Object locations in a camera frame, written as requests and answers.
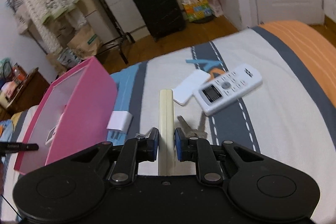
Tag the small printed bag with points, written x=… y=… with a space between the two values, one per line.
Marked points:
x=68 y=57

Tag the cream remote control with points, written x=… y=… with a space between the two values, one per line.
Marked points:
x=166 y=119

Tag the tissue box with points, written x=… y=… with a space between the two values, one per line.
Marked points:
x=8 y=90

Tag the black suitcase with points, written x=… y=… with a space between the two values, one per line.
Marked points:
x=158 y=11

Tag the pink cardboard box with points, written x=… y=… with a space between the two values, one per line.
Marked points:
x=81 y=108

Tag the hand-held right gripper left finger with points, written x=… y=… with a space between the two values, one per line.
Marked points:
x=154 y=144

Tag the large white charger plug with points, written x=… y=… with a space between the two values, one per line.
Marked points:
x=119 y=121

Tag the metal keys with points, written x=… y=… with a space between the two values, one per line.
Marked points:
x=193 y=129

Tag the yellowed remote control with display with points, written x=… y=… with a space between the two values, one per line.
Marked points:
x=51 y=136

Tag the narrow brown paper bag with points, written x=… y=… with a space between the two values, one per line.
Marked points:
x=55 y=62

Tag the colourful gift bag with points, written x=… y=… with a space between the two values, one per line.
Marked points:
x=197 y=7

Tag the white knitted cardigan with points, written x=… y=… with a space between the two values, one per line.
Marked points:
x=44 y=3

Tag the black clothes rack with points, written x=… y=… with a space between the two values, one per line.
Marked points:
x=113 y=22

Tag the green mesh bag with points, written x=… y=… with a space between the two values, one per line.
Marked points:
x=5 y=67

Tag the large brown paper bag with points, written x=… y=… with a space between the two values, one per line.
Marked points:
x=85 y=43

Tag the white remote control with display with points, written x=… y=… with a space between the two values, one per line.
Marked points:
x=227 y=87

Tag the red packet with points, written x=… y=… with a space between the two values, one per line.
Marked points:
x=20 y=74

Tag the white power bank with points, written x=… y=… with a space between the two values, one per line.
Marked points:
x=190 y=87

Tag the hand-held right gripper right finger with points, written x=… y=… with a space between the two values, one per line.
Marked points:
x=179 y=145

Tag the wooden nightstand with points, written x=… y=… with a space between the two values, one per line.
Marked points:
x=29 y=92

